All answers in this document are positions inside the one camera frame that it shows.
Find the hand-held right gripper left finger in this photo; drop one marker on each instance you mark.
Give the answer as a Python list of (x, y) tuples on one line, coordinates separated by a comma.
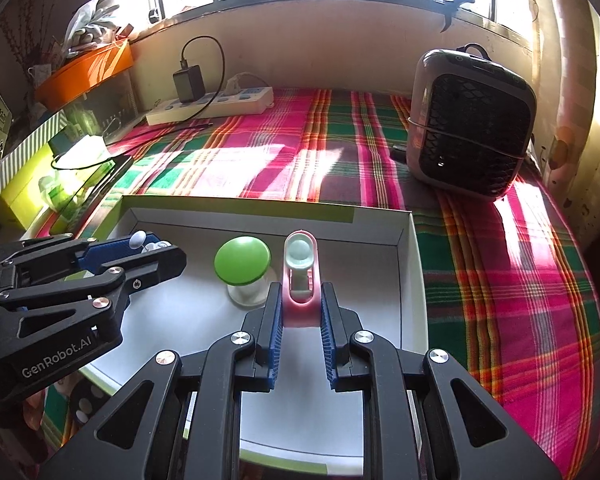
[(275, 332)]

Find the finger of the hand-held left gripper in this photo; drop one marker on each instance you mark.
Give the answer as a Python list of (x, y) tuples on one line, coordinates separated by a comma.
[(152, 267), (105, 254)]

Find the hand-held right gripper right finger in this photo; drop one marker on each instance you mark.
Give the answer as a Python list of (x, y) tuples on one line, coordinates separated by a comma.
[(328, 342)]

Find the pink case with clear lens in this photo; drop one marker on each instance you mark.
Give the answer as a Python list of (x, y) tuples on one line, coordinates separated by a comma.
[(300, 316)]

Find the small white knob piece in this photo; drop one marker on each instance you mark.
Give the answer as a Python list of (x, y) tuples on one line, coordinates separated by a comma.
[(139, 237)]

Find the white shallow cardboard box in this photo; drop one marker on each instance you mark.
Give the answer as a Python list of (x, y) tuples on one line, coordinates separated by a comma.
[(370, 285)]

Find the black phone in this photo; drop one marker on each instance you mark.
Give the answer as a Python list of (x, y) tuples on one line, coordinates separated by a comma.
[(107, 185)]

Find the green plastic packet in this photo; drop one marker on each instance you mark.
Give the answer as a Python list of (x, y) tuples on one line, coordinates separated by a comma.
[(62, 190)]

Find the green lid glass jar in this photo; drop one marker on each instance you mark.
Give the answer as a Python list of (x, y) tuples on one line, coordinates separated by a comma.
[(242, 257)]

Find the white tissue pack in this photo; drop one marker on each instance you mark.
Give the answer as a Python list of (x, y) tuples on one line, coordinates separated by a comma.
[(82, 152)]

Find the lime green box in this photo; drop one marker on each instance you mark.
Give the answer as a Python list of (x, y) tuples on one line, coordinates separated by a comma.
[(20, 192)]

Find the green white striped box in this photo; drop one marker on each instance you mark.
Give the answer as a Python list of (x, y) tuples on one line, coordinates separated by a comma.
[(35, 142)]

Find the glass tank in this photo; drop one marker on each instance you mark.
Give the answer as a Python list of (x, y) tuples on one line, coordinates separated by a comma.
[(110, 102)]

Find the orange tray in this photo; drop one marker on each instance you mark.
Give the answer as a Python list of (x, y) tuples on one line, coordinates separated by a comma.
[(80, 75)]

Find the plaid blanket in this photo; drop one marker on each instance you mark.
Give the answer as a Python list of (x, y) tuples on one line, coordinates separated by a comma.
[(505, 285)]

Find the white power strip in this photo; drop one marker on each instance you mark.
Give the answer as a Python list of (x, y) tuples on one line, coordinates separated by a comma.
[(240, 103)]

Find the black charger adapter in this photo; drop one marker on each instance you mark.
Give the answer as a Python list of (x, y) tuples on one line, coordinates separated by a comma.
[(189, 84)]

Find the white plug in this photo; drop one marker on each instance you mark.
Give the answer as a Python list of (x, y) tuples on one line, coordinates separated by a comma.
[(235, 81)]

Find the bundle of plastic bags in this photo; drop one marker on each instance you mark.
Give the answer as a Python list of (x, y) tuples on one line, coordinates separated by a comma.
[(90, 20)]

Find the dried red flower branches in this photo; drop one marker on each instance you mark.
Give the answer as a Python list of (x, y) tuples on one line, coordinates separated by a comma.
[(27, 25)]

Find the grey portable fan heater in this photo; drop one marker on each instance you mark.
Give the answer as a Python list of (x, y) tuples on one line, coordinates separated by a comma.
[(470, 125)]

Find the black window hook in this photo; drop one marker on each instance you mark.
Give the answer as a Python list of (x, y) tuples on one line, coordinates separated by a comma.
[(452, 7)]

